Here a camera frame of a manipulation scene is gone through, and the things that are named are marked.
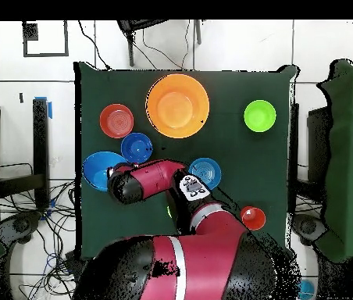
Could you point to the dark blue bowl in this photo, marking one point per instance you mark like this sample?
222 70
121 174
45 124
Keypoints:
136 148

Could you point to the green cup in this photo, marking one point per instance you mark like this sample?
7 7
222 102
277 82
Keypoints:
169 212

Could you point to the large yellow-orange bowl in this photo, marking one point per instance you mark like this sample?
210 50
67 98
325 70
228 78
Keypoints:
177 106

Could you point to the large light blue bowl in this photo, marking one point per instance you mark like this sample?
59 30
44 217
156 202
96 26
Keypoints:
96 170

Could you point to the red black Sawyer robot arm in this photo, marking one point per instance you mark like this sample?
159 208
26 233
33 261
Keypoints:
201 259

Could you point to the medium blue ribbed bowl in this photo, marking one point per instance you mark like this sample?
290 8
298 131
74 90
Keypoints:
207 170

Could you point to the dark green table cloth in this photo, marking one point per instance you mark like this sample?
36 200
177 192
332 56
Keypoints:
242 172

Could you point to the orange-red ribbed bowl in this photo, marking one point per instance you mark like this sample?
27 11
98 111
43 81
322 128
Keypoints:
116 121

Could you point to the orange-red cup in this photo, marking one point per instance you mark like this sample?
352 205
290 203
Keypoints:
253 218

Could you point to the green bowl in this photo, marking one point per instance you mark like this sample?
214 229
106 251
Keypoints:
260 115

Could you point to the black metal stand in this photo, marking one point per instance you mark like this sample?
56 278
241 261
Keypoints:
130 47

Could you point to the black power strip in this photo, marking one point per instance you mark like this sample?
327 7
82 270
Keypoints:
72 261

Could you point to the dark grey rounded base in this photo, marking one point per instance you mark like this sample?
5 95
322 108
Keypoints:
309 226
20 225

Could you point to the blue cup on floor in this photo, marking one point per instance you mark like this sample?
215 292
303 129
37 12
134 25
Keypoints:
307 289

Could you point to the black metal frame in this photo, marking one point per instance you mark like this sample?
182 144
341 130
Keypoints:
317 140
40 140

